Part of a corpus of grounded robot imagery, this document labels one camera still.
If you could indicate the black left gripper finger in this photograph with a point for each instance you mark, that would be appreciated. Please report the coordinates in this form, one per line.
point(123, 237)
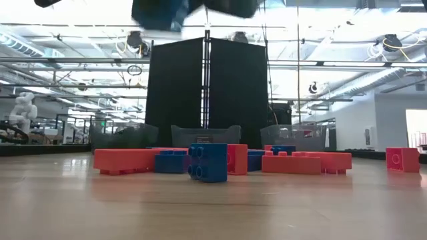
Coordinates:
point(46, 2)

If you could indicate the blue square toy brick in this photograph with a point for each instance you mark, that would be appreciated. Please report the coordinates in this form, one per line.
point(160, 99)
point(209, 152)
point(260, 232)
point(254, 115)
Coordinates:
point(211, 163)
point(156, 15)

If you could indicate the orange long toy brick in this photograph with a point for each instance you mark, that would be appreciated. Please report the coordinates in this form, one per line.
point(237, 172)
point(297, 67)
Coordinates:
point(337, 161)
point(123, 161)
point(290, 165)

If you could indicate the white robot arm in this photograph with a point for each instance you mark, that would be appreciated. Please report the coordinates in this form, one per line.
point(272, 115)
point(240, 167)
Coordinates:
point(23, 111)

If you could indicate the black equipment cabinet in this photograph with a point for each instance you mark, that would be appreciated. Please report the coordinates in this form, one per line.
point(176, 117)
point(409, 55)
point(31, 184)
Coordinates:
point(280, 115)

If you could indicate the dark bin label sticker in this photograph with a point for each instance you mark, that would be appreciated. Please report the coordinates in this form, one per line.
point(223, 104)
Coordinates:
point(205, 139)

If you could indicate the grey translucent plastic bin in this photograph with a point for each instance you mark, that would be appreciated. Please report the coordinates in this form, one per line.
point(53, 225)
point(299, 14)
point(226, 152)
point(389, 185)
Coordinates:
point(283, 133)
point(181, 135)
point(100, 140)

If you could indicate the orange square toy brick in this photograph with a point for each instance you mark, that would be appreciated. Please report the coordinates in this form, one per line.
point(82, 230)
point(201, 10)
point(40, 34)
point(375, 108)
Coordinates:
point(238, 160)
point(408, 160)

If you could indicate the silver ventilation duct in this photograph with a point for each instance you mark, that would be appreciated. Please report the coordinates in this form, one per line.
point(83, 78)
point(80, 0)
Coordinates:
point(383, 80)

